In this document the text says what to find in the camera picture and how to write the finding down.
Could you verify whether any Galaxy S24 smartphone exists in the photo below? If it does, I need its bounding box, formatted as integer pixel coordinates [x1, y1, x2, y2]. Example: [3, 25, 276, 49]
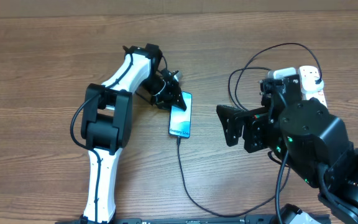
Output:
[168, 91, 193, 138]

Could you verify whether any black USB charging cable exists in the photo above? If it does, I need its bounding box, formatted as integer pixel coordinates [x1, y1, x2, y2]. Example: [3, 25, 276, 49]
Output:
[176, 42, 323, 218]

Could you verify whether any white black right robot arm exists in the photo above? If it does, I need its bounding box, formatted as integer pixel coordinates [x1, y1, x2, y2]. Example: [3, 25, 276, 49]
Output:
[216, 75, 358, 223]

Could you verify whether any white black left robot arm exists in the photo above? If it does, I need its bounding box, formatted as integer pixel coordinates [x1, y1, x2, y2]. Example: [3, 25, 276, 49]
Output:
[70, 44, 189, 223]

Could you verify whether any white charger plug adapter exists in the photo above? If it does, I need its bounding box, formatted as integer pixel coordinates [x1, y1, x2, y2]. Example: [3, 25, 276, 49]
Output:
[301, 77, 324, 94]

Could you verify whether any white power strip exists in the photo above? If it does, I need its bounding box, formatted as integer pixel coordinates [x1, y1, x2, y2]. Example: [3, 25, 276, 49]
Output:
[298, 65, 327, 106]

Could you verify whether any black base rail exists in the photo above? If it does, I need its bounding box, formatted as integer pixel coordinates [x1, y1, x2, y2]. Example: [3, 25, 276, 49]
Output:
[54, 203, 332, 224]

